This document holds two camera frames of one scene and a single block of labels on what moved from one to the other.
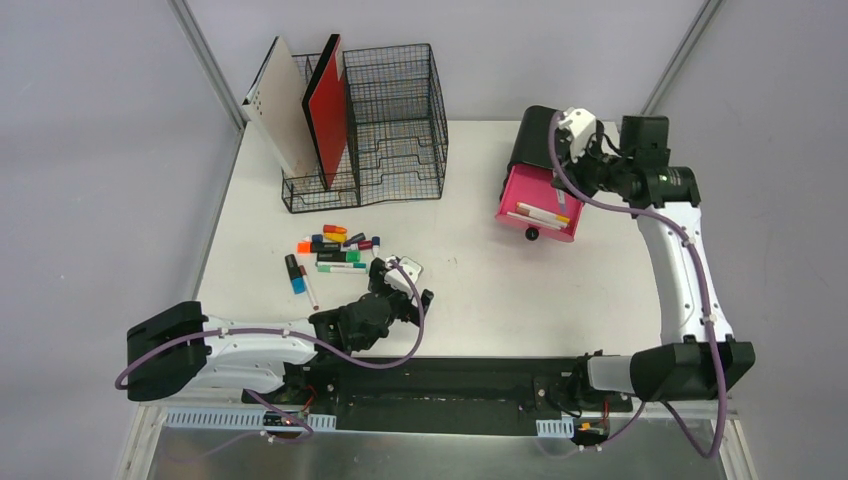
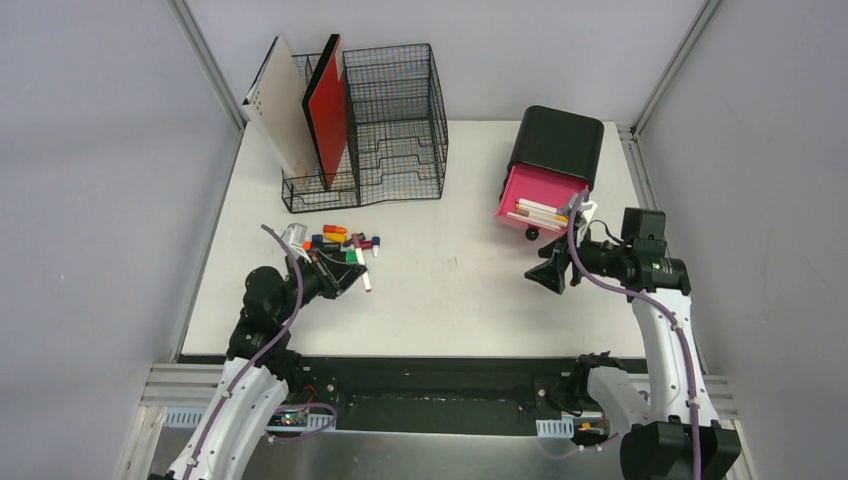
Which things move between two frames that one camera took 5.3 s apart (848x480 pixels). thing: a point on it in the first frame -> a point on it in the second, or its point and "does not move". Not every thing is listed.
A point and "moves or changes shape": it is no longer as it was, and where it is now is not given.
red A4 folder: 326,112 does not move
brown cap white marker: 540,212 does not move
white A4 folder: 275,105 does not move
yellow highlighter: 335,236 does not move
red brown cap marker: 303,272 moves or changes shape
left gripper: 403,302 -> 320,273
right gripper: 572,172 -> 551,273
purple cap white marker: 561,199 -> 540,206
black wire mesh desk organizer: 397,131 does not move
